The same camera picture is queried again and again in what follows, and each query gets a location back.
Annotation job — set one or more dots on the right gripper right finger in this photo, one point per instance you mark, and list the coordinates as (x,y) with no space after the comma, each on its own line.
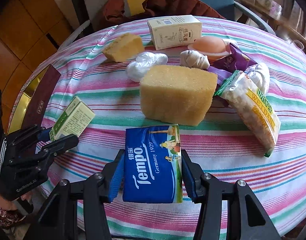
(247,219)

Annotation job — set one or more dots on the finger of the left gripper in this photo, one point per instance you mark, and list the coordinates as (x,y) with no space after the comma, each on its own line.
(56,148)
(29,136)

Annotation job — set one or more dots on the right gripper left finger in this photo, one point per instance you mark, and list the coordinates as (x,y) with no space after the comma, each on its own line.
(57,218)

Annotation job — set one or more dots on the green white small box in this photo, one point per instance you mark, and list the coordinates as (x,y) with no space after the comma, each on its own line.
(74,120)

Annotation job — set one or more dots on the blue Tempo tissue pack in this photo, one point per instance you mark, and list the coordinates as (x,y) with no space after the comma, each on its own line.
(153,165)

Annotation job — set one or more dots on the rice snack bag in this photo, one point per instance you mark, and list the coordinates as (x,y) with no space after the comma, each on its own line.
(252,107)

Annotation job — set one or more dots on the small yellow sponge block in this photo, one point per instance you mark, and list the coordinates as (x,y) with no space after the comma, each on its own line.
(124,47)

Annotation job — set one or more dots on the large yellow sponge block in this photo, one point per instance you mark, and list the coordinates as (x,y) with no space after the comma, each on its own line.
(176,94)

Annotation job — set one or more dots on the purple snack packet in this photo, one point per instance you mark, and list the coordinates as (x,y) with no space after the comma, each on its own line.
(226,66)

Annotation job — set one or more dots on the person left hand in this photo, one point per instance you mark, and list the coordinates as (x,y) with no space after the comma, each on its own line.
(10,206)

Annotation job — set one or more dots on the gold maroon storage box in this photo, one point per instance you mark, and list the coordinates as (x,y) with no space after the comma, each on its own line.
(32,104)

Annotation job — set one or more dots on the striped bed sheet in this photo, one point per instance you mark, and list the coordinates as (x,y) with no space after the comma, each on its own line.
(221,144)

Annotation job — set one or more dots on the white plastic bag ball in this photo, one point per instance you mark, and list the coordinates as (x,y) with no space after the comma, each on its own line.
(137,69)

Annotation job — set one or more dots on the wooden wardrobe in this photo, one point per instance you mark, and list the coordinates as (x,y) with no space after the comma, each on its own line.
(30,32)

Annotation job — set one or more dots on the white rolled cloth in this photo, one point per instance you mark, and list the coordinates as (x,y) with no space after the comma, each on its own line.
(259,74)

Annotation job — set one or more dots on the black rolled mat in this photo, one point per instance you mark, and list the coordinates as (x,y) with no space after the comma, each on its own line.
(80,10)

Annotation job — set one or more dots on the cream medicine box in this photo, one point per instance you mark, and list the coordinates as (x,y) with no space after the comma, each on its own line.
(174,31)

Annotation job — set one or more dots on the dark red jacket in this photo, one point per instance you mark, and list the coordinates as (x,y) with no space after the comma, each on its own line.
(113,11)

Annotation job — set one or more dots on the wooden side table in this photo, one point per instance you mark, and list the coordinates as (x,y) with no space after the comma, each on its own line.
(274,21)

